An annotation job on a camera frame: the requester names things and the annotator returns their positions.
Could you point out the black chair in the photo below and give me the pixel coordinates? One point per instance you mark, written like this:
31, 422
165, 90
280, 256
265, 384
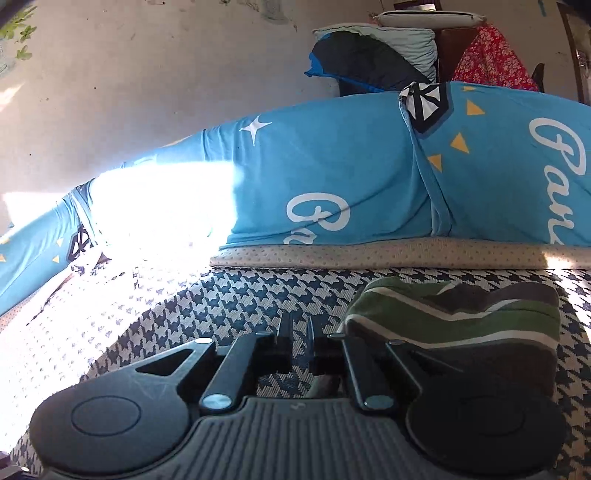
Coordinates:
538, 76

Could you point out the blue printed bedsheet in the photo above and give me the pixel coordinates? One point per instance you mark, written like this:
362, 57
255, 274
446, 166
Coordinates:
323, 161

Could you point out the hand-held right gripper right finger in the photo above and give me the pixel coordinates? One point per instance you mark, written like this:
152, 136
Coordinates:
314, 344

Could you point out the blue printed cushion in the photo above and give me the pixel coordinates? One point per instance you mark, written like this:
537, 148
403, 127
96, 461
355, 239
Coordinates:
37, 249

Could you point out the houndstooth patterned bed cover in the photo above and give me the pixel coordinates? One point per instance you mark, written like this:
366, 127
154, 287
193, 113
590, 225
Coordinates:
207, 304

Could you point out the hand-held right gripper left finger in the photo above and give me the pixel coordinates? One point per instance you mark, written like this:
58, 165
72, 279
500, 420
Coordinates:
285, 341

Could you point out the light green pillow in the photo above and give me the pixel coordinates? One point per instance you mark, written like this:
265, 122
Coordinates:
415, 46

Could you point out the green brown striped shirt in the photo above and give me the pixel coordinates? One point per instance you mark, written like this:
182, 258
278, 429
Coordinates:
461, 323

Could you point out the red floral cloth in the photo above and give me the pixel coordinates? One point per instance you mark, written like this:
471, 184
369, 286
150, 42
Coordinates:
494, 60

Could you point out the green leaf wall sticker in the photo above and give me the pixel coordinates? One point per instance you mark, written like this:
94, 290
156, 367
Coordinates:
18, 34

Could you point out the black blue jacket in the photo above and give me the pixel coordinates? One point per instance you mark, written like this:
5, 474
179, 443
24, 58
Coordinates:
364, 60

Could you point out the wooden headboard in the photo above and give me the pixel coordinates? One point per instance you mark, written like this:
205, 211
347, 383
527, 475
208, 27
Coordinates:
455, 50

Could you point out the white bolster pillow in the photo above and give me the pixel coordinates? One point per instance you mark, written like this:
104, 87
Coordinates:
429, 18

